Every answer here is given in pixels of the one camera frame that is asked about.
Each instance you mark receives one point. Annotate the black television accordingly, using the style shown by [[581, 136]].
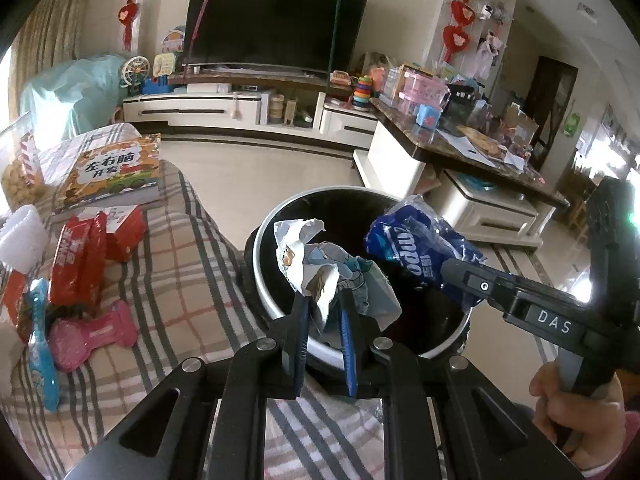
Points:
[[275, 20]]

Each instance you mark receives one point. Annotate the pink plastic box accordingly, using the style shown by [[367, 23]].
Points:
[[422, 91]]

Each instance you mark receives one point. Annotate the white television cabinet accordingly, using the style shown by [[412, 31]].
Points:
[[200, 105]]

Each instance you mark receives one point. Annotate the white ferris wheel toy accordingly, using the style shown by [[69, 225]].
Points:
[[136, 74]]

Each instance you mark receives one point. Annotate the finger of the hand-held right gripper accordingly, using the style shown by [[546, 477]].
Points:
[[480, 285]]

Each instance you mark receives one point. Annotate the white foam container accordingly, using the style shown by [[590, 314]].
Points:
[[20, 240]]

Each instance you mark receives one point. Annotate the pink bone-shaped toy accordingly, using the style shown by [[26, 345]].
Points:
[[95, 335]]

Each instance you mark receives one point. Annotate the colourful children's book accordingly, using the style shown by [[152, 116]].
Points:
[[110, 175]]

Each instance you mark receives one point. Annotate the dark-topped coffee table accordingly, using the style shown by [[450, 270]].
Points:
[[395, 155]]

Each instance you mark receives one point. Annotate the blue toothbrush package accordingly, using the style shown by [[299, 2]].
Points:
[[42, 345]]

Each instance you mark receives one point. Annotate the person's right forearm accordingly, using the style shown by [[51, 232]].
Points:
[[617, 450]]

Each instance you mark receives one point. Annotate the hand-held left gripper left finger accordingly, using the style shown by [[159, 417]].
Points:
[[299, 345]]

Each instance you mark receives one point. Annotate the small red wrapper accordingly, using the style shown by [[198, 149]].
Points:
[[12, 305]]

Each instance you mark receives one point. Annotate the white paper wrapper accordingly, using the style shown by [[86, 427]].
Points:
[[305, 255]]

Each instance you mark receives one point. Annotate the clear jar of snacks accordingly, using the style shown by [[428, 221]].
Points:
[[20, 170]]

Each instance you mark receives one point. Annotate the white trash bin black liner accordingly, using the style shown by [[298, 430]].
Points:
[[350, 210]]

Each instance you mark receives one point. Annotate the person's right hand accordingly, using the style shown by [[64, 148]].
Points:
[[570, 415]]

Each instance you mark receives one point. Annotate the red cardboard box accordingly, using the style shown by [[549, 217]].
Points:
[[127, 232]]

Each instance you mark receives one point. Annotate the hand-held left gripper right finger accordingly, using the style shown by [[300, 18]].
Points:
[[350, 355]]

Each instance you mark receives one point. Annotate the blue snack wrapper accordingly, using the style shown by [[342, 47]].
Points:
[[405, 245]]

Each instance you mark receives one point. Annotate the white low cabinet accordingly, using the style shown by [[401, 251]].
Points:
[[495, 210]]

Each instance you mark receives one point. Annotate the beige curtain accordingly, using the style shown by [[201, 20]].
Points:
[[50, 25]]

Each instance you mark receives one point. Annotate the red snack packet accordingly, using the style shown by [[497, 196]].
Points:
[[96, 255], [70, 260]]

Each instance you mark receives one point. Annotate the small blue box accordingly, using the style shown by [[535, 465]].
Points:
[[428, 116]]

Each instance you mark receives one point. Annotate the teal plastic bag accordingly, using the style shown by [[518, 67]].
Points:
[[70, 87]]

